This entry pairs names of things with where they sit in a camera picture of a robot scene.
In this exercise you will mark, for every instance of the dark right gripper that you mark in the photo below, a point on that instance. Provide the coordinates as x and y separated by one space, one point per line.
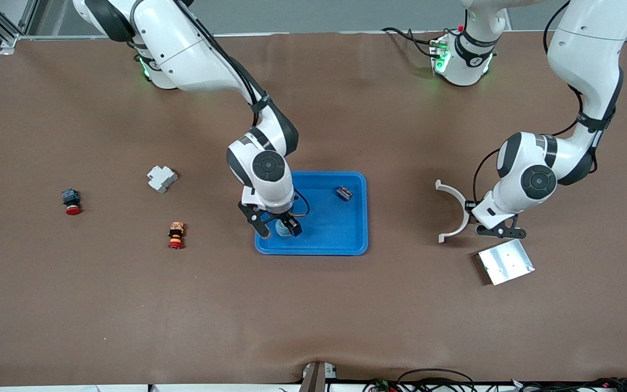
290 222

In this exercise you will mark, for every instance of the blue dome call bell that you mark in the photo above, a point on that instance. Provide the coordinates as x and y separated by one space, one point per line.
281 230

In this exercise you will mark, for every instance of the dark brown cylindrical capacitor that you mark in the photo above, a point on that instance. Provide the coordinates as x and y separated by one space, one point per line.
344 193

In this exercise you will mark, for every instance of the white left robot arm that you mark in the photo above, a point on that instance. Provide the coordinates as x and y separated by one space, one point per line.
585 54

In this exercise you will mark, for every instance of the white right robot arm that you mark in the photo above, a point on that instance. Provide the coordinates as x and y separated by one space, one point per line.
183 49

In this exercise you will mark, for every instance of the white curved pipe clamp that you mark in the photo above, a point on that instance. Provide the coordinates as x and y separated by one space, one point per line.
453 189

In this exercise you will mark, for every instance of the silver aluminium plate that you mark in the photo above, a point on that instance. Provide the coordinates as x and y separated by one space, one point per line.
505 262

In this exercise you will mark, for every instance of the blue plastic tray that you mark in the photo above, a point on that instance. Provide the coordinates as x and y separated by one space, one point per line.
335 234

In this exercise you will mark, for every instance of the orange emergency stop button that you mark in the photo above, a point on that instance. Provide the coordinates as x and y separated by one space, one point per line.
176 234

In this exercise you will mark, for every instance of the brown table cover mat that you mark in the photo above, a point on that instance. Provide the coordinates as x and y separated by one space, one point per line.
313 316

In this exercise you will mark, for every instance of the white circuit breaker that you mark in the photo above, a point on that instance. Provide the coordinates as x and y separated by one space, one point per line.
161 178

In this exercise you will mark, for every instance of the red mushroom push button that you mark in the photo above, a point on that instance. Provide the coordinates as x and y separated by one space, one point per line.
70 196

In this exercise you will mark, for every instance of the metal table edge bracket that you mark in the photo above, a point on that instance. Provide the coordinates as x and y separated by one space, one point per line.
316 378

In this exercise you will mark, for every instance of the aluminium frame post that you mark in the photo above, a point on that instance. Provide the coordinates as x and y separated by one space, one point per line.
11 39

